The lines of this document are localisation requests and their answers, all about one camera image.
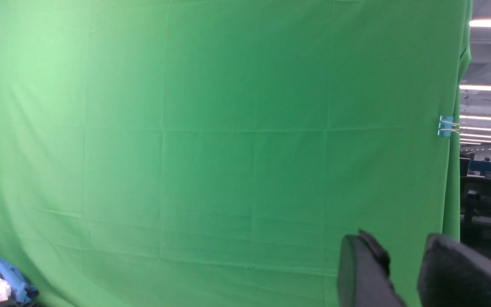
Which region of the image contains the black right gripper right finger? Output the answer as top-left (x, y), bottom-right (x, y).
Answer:
top-left (417, 235), bottom-right (491, 307)

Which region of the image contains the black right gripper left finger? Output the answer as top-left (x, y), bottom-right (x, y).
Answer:
top-left (337, 230), bottom-right (406, 307)

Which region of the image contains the black office chair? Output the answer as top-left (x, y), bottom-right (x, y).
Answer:
top-left (460, 176), bottom-right (491, 259)

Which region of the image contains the blue binder clip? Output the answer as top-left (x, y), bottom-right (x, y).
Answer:
top-left (438, 116), bottom-right (462, 138)

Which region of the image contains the green backdrop cloth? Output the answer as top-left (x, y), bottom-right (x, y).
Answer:
top-left (0, 0), bottom-right (472, 307)

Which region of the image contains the blue crumpled garment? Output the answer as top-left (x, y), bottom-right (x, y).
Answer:
top-left (0, 258), bottom-right (40, 307)

